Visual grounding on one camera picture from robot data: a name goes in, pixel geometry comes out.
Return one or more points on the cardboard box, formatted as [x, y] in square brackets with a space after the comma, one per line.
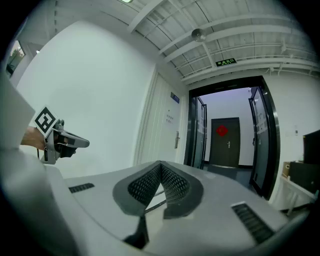
[286, 170]

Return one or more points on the dark brown door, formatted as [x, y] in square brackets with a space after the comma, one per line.
[223, 152]

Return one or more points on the red diamond door decoration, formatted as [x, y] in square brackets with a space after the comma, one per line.
[222, 131]

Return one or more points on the window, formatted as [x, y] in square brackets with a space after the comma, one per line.
[15, 60]

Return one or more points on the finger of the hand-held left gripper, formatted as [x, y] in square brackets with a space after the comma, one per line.
[80, 142]

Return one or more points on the white wall switch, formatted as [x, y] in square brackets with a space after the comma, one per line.
[296, 130]

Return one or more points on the white door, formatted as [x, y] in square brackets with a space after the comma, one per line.
[160, 130]

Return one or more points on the ceiling light panel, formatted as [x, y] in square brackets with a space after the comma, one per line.
[125, 1]

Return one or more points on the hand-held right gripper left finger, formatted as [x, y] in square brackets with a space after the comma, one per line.
[130, 202]

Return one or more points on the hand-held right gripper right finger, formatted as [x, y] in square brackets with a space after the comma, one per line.
[192, 200]

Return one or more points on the round ceiling lamp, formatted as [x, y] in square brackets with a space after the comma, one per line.
[199, 35]

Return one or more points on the blue wall sign plate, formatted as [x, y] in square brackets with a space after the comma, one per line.
[175, 97]

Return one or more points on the white table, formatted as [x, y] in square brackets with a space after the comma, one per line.
[292, 195]

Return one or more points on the black monitor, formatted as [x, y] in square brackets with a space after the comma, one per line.
[312, 147]

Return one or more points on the person's left forearm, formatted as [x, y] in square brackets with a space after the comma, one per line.
[32, 138]

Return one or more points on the glass door leaf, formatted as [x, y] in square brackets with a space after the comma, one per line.
[200, 135]
[261, 140]

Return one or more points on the green exit sign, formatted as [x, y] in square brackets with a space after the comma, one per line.
[226, 62]

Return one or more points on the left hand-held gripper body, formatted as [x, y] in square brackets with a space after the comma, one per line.
[50, 147]

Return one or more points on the black box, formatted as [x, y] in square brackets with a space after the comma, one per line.
[303, 176]

